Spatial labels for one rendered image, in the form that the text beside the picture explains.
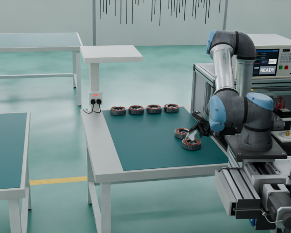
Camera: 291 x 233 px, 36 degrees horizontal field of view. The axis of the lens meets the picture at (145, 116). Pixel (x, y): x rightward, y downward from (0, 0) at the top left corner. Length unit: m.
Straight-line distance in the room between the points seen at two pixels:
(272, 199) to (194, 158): 0.85
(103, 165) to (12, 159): 0.50
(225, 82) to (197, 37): 7.36
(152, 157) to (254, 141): 0.73
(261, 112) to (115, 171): 0.85
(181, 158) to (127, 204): 1.09
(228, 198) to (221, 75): 0.58
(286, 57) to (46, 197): 2.06
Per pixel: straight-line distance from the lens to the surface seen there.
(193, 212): 3.48
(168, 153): 2.60
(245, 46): 2.26
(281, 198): 1.78
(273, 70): 2.89
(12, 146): 2.74
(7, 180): 2.37
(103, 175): 2.37
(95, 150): 2.63
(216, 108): 1.94
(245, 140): 2.02
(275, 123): 3.01
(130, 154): 2.57
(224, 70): 2.10
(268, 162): 2.04
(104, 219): 2.54
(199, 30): 9.37
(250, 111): 1.96
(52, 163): 4.18
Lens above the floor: 1.85
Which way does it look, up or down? 21 degrees down
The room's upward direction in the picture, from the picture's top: 2 degrees clockwise
